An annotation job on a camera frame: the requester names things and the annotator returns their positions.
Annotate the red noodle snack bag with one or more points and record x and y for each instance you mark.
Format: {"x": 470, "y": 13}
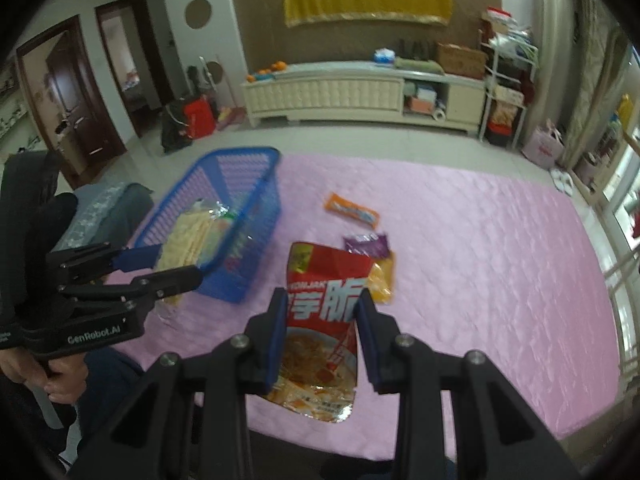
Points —
{"x": 319, "y": 368}

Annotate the pink quilted table cover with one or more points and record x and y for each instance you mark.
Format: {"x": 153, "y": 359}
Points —
{"x": 482, "y": 262}

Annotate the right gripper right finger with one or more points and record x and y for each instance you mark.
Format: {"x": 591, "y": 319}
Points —
{"x": 498, "y": 435}

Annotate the orange snack bar packet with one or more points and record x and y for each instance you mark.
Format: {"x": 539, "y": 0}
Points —
{"x": 345, "y": 208}

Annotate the person's left hand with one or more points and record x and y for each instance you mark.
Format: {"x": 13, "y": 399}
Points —
{"x": 66, "y": 384}

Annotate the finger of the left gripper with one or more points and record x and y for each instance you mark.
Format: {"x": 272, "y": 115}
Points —
{"x": 148, "y": 287}
{"x": 104, "y": 257}

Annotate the cream TV cabinet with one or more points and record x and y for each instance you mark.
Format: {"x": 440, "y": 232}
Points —
{"x": 366, "y": 92}

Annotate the tissue box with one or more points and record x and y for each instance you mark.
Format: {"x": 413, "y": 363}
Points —
{"x": 384, "y": 56}

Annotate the clear cracker pack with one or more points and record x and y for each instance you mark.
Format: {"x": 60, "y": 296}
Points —
{"x": 196, "y": 236}

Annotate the red bag on floor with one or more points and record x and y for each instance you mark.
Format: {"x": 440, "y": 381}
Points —
{"x": 200, "y": 121}

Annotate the pink shopping bag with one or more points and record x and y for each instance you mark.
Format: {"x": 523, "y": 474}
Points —
{"x": 544, "y": 146}

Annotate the oranges on cabinet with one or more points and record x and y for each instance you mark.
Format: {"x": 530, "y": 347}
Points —
{"x": 267, "y": 73}

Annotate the brown wooden door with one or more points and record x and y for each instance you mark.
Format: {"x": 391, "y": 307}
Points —
{"x": 65, "y": 102}

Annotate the blue plastic basket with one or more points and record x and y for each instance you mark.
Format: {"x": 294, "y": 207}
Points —
{"x": 245, "y": 179}

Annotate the yellow snack packet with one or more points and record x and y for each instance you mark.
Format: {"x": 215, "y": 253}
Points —
{"x": 381, "y": 279}

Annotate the green folded cloth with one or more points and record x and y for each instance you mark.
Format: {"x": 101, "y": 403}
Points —
{"x": 421, "y": 66}

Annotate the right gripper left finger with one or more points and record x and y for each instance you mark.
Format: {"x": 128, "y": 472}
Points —
{"x": 187, "y": 417}

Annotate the white metal shelf rack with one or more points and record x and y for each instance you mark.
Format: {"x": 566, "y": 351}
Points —
{"x": 512, "y": 62}

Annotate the white slippers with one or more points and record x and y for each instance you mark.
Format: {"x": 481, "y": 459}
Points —
{"x": 562, "y": 181}

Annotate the cardboard box on cabinet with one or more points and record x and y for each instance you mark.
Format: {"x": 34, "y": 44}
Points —
{"x": 461, "y": 61}

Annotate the black bag on floor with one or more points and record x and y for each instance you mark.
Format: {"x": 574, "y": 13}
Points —
{"x": 174, "y": 136}

